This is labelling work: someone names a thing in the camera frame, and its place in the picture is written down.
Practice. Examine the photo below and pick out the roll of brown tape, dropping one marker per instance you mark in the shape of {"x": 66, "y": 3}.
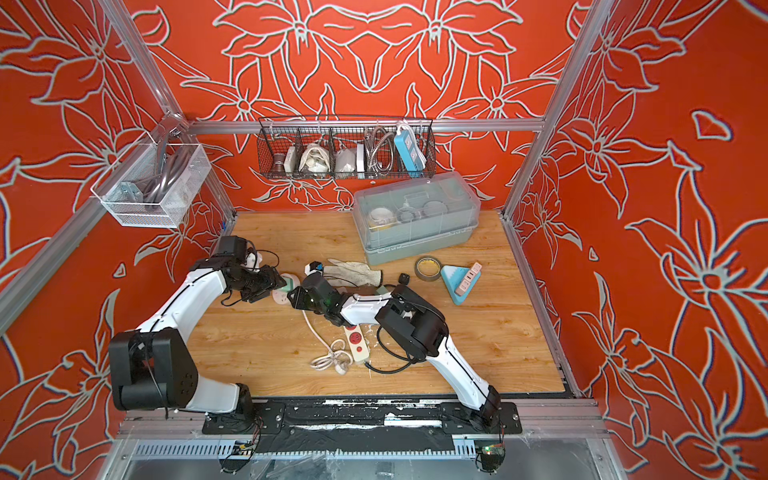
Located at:
{"x": 428, "y": 268}

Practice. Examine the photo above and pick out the white work glove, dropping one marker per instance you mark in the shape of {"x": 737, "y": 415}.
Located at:
{"x": 351, "y": 274}

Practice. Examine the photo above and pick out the clear plastic wall bin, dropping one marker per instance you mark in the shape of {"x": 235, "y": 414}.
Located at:
{"x": 153, "y": 183}

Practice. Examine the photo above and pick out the round pink socket hub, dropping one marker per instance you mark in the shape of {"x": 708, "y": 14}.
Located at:
{"x": 280, "y": 295}

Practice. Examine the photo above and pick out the translucent grey storage box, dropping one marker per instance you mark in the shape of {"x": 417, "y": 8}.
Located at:
{"x": 414, "y": 217}

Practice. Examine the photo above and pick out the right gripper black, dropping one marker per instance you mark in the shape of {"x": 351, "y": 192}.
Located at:
{"x": 298, "y": 298}

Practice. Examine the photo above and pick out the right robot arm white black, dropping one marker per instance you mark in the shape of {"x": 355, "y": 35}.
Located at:
{"x": 419, "y": 328}

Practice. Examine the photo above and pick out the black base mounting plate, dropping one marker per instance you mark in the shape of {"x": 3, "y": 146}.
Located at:
{"x": 441, "y": 414}

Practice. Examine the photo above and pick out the white power strip red sockets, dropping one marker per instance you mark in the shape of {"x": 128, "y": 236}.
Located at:
{"x": 358, "y": 346}

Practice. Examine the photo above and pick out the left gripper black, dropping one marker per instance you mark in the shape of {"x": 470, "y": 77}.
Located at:
{"x": 269, "y": 281}

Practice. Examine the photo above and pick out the black wire wall basket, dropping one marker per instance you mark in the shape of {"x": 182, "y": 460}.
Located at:
{"x": 348, "y": 147}

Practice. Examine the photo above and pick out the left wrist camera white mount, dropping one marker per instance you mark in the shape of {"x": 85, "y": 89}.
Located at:
{"x": 253, "y": 260}

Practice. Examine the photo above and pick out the blue triangular power strip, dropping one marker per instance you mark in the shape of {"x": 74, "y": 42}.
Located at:
{"x": 459, "y": 281}

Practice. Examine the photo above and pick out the blue power strip in basket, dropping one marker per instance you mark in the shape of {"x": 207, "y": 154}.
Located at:
{"x": 410, "y": 153}

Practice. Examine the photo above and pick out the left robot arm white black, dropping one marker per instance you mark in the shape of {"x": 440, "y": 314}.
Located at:
{"x": 151, "y": 367}

